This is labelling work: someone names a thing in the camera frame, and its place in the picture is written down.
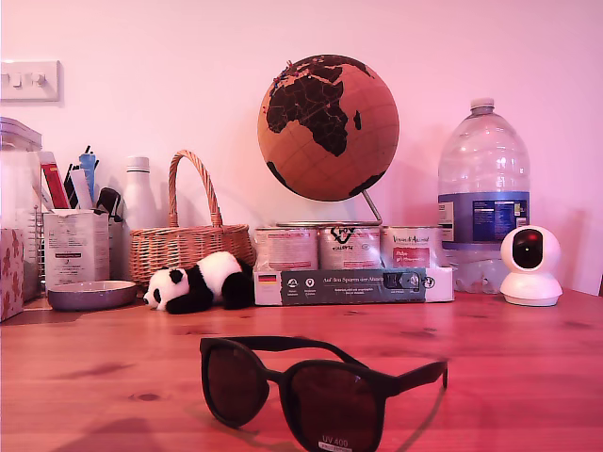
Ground grey shallow bowl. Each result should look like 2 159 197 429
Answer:
46 280 139 313

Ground black clip object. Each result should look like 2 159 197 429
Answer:
93 186 124 223

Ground clear storage jar with lid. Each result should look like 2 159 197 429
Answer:
0 116 43 302

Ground black sunglasses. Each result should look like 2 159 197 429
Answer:
198 335 449 452

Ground metal wire rack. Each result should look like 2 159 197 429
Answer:
32 204 46 283

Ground tin can with pale label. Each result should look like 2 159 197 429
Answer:
254 226 320 272

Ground flat grey game box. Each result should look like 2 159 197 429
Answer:
253 266 456 306

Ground black pen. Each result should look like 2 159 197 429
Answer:
63 163 80 209

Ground white carton pen holder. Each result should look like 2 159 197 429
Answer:
41 209 111 289

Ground cork globe on metal stand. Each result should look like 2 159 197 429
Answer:
256 54 400 229

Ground large clear water bottle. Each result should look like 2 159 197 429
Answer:
436 97 532 296

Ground wicker basket with handle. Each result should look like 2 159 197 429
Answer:
128 149 255 286

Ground white wall switch plate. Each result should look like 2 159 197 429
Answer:
0 59 62 103

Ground red and white tube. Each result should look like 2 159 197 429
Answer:
38 151 71 210

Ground small white round camera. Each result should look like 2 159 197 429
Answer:
498 225 564 308

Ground panda plush toy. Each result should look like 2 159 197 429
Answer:
142 250 256 315

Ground white insulated bottle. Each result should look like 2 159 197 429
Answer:
121 155 159 280

